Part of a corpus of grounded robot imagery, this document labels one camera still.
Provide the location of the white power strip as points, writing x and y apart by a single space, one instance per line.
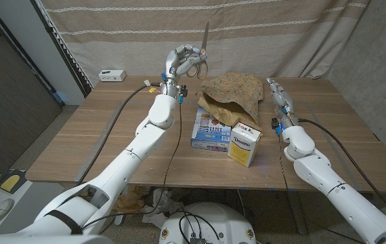
111 75

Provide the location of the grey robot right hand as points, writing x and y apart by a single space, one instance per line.
283 100

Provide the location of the beige striped curtain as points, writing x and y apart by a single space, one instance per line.
247 44

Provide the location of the crumpled brown paper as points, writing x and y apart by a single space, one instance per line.
132 200

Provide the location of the crumpled white paper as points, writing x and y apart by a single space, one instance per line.
160 200

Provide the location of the white metal table leg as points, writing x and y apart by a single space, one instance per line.
119 220

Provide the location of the blue white cardboard box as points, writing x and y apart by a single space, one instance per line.
210 135

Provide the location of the grey tape outline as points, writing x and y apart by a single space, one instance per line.
93 149

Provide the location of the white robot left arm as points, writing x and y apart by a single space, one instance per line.
139 149

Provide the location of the white robot torso base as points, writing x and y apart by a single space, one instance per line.
220 220

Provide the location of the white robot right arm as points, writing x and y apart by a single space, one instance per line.
318 169

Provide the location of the white yellow carton box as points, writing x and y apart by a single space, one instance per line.
243 145

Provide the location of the grey metal table leg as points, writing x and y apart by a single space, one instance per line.
298 213

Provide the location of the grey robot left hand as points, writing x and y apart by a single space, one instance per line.
174 62

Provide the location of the black slanted frame post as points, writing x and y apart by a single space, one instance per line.
64 51

